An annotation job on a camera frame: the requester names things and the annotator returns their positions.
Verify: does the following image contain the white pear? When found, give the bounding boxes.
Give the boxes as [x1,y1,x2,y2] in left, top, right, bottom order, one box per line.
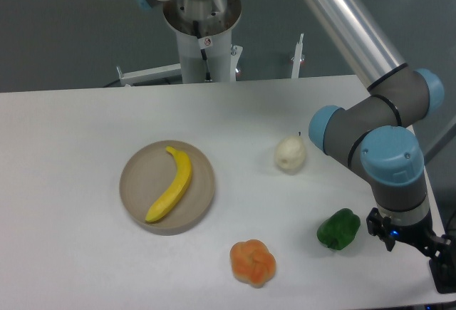
[274,134,306,175]

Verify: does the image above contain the orange knotted bread roll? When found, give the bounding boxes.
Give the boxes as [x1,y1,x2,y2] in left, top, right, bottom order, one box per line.
[229,239,276,288]

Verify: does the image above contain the white frame bracket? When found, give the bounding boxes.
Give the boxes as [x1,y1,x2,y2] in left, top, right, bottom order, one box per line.
[116,63,182,86]
[291,33,305,78]

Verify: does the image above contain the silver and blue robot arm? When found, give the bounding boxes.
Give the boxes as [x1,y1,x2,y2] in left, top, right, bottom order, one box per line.
[138,0,455,294]

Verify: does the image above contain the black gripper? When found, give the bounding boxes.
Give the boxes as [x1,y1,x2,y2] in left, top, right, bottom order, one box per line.
[366,207,455,294]

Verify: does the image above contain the yellow banana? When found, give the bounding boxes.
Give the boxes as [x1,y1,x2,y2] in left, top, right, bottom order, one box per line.
[145,146,193,223]

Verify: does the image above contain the white left frame bracket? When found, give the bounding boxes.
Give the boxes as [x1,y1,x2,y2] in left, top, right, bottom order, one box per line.
[116,63,182,86]

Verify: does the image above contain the white right frame bracket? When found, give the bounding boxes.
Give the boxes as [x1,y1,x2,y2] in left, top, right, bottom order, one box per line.
[291,33,305,78]

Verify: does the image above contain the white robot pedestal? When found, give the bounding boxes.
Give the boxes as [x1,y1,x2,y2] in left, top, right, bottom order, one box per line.
[163,0,242,83]

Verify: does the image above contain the green bell pepper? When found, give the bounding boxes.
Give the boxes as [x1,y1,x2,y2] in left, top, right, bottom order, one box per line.
[316,208,361,251]

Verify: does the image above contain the beige round plate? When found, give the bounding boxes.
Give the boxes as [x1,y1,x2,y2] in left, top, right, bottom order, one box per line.
[119,140,216,235]

